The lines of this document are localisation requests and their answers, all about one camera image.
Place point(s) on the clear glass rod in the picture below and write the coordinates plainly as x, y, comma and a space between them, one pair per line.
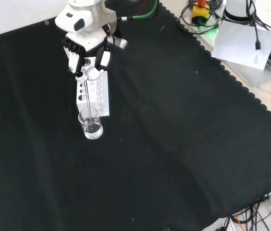
89, 101

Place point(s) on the small clear glass beaker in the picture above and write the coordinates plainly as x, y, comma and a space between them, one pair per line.
91, 125

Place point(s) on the white test tube rack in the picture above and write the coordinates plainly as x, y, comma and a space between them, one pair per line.
97, 93

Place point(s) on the black bench cloth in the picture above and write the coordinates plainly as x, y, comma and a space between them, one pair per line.
126, 134

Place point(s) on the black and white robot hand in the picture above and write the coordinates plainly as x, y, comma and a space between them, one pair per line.
87, 51

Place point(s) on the white paper sheet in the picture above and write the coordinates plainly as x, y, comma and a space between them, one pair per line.
243, 43

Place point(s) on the yellow stop button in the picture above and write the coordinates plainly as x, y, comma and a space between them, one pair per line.
200, 12

